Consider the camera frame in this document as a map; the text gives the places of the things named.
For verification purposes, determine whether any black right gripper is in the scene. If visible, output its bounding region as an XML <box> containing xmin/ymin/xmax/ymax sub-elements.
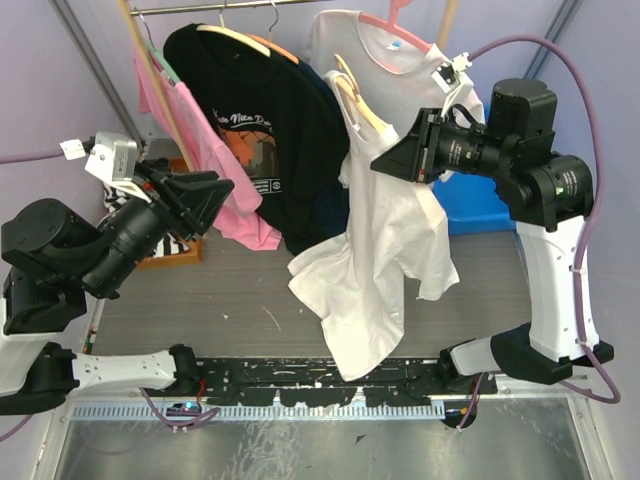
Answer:
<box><xmin>369</xmin><ymin>106</ymin><xmax>513</xmax><ymax>184</ymax></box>

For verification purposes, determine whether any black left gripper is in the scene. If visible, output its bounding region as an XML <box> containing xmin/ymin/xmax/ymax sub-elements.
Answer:
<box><xmin>85</xmin><ymin>161</ymin><xmax>240</xmax><ymax>298</ymax></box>

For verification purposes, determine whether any white t-shirt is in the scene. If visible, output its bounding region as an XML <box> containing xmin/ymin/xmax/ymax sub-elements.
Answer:
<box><xmin>288</xmin><ymin>70</ymin><xmax>459</xmax><ymax>381</ymax></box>
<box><xmin>307</xmin><ymin>8</ymin><xmax>487</xmax><ymax>141</ymax></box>

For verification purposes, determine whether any cream wooden hanger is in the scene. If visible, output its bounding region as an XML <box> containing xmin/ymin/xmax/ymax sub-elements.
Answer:
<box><xmin>334</xmin><ymin>54</ymin><xmax>386</xmax><ymax>134</ymax></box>

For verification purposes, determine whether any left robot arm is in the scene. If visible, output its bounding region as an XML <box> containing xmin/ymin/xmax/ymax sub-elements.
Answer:
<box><xmin>1</xmin><ymin>165</ymin><xmax>234</xmax><ymax>416</ymax></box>

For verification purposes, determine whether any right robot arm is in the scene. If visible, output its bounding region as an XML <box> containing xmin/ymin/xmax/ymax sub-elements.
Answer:
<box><xmin>371</xmin><ymin>78</ymin><xmax>614</xmax><ymax>394</ymax></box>

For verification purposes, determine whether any pink t-shirt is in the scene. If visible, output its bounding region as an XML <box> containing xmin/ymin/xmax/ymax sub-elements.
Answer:
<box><xmin>133</xmin><ymin>52</ymin><xmax>282</xmax><ymax>251</ymax></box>

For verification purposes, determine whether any white hanging t-shirt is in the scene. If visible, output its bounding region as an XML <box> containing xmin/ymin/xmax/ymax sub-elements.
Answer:
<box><xmin>307</xmin><ymin>8</ymin><xmax>487</xmax><ymax>141</ymax></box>

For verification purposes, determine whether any navy blue t-shirt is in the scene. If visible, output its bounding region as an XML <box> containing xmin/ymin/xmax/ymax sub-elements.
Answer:
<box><xmin>294</xmin><ymin>61</ymin><xmax>349</xmax><ymax>238</ymax></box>

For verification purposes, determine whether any black printed t-shirt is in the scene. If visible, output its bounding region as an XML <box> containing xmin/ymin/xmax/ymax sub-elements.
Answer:
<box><xmin>163</xmin><ymin>24</ymin><xmax>328</xmax><ymax>255</ymax></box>

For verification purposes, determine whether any pink plastic hanger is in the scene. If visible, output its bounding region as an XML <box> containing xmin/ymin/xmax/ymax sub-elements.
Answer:
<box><xmin>359</xmin><ymin>0</ymin><xmax>431</xmax><ymax>53</ymax></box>

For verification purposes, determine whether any green hanger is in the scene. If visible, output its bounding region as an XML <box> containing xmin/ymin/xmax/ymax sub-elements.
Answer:
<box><xmin>140</xmin><ymin>16</ymin><xmax>181</xmax><ymax>84</ymax></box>

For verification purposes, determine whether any wooden hanger under black shirt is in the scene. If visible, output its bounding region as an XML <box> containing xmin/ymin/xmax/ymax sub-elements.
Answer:
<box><xmin>197</xmin><ymin>0</ymin><xmax>271</xmax><ymax>57</ymax></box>

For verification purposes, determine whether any wooden hanger under navy shirt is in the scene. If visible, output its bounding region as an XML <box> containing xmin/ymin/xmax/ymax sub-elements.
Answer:
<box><xmin>249</xmin><ymin>0</ymin><xmax>300</xmax><ymax>66</ymax></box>

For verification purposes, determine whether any black white striped cloth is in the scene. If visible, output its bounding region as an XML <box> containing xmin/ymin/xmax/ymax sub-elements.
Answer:
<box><xmin>103</xmin><ymin>183</ymin><xmax>191</xmax><ymax>258</ymax></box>

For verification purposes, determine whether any orange wooden organizer tray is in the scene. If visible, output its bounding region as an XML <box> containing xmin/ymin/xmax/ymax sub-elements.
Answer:
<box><xmin>138</xmin><ymin>158</ymin><xmax>204</xmax><ymax>270</ymax></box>

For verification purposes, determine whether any blue plastic bin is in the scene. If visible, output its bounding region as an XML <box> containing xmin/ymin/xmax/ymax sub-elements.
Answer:
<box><xmin>433</xmin><ymin>173</ymin><xmax>515</xmax><ymax>236</ymax></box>

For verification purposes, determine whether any wooden clothes rack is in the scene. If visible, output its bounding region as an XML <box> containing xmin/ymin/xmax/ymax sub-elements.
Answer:
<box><xmin>116</xmin><ymin>0</ymin><xmax>461</xmax><ymax>176</ymax></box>

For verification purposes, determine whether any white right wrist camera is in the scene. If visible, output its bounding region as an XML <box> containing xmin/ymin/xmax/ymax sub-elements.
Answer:
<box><xmin>431</xmin><ymin>52</ymin><xmax>474</xmax><ymax>119</ymax></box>

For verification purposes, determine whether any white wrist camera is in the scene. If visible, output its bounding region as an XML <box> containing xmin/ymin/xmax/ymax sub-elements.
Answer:
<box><xmin>431</xmin><ymin>52</ymin><xmax>474</xmax><ymax>119</ymax></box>
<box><xmin>85</xmin><ymin>132</ymin><xmax>150</xmax><ymax>203</ymax></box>

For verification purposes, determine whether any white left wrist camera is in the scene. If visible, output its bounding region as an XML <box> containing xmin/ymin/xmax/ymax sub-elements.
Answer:
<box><xmin>85</xmin><ymin>132</ymin><xmax>150</xmax><ymax>203</ymax></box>

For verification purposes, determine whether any perforated metal cable tray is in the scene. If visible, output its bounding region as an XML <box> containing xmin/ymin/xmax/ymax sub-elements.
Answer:
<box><xmin>71</xmin><ymin>401</ymin><xmax>446</xmax><ymax>422</ymax></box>

